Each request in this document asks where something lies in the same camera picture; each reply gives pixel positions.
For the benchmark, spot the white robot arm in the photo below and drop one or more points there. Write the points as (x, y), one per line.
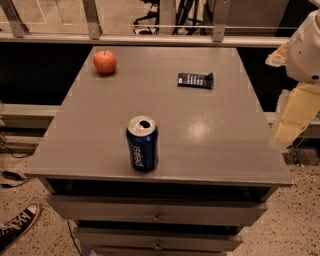
(301, 58)

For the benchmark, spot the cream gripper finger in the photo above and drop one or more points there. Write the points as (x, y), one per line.
(278, 58)
(294, 112)

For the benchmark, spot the metal railing frame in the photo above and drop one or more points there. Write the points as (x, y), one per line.
(214, 23)

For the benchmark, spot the black office chair base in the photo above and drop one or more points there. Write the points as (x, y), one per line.
(170, 17)

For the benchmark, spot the red apple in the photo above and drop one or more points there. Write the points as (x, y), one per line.
(105, 62)

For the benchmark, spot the grey drawer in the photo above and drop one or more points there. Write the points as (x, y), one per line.
(159, 211)
(156, 240)

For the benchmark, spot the blue pepsi can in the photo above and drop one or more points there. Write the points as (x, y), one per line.
(142, 139)

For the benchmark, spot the black canvas sneaker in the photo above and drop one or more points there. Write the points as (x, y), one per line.
(13, 229)

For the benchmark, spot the grey drawer cabinet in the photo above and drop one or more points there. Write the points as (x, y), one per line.
(169, 156)

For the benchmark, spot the dark blue snack packet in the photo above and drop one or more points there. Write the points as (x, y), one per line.
(195, 80)

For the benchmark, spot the top grey drawer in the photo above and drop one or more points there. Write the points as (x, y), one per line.
(159, 211)

